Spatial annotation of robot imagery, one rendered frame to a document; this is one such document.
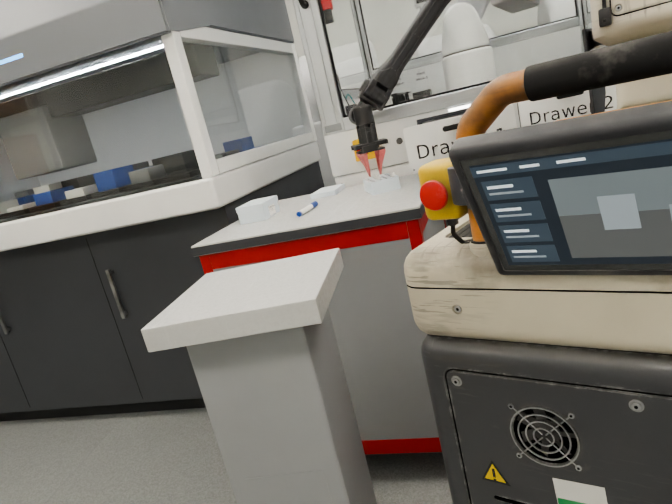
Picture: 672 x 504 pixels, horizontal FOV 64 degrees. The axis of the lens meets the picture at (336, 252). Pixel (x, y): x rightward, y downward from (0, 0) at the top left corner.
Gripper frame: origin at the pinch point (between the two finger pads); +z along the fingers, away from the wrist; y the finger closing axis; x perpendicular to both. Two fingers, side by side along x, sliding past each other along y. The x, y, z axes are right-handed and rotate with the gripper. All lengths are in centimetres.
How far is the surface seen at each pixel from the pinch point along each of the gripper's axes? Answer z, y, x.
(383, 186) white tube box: 3.5, -0.2, 7.0
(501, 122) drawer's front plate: -8.1, -30.3, 23.9
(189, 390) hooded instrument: 72, 81, -43
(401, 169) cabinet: 3.7, -13.6, -20.6
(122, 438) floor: 84, 110, -41
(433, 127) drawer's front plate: -10.3, -14.5, 16.7
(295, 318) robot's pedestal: 7, 33, 85
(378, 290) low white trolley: 24.7, 11.7, 32.7
